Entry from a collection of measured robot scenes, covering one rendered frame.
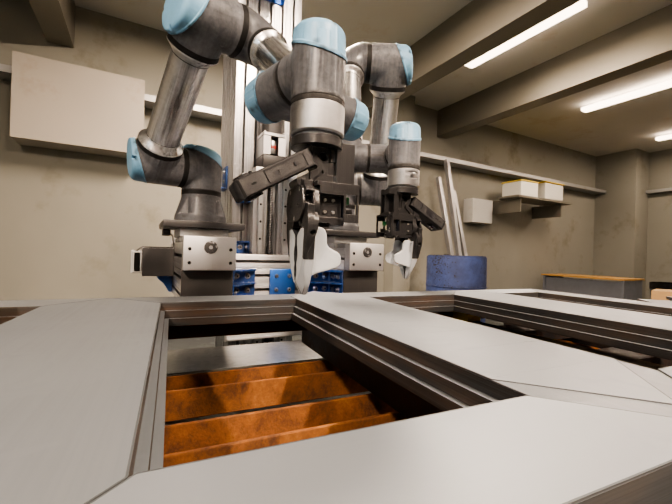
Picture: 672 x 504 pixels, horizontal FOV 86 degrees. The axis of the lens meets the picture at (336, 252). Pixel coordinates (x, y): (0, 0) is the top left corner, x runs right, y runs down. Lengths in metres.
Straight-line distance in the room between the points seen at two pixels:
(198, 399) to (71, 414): 0.42
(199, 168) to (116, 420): 0.95
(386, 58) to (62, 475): 1.18
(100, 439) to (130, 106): 3.91
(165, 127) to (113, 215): 3.16
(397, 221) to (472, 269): 3.15
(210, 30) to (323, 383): 0.77
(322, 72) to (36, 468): 0.46
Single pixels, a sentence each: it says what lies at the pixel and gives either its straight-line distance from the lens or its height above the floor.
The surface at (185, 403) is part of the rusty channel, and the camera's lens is 0.70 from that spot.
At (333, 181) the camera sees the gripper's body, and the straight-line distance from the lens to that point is 0.50.
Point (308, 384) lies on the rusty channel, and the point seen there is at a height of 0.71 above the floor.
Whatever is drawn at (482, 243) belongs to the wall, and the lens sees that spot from 6.58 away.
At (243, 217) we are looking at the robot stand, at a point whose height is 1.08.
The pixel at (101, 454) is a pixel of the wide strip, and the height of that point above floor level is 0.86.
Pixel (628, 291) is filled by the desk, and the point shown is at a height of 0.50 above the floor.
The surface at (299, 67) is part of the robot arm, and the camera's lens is 0.53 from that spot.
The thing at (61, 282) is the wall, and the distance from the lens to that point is 4.22.
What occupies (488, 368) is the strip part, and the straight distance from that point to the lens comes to 0.38.
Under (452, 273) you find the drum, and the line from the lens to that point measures 3.91.
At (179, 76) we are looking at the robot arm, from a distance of 0.99.
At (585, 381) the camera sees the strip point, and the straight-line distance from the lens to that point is 0.39.
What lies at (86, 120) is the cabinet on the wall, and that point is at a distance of 4.06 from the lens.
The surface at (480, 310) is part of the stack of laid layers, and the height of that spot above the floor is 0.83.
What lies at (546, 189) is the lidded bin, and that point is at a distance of 6.95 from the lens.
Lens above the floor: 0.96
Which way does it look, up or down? level
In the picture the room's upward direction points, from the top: 2 degrees clockwise
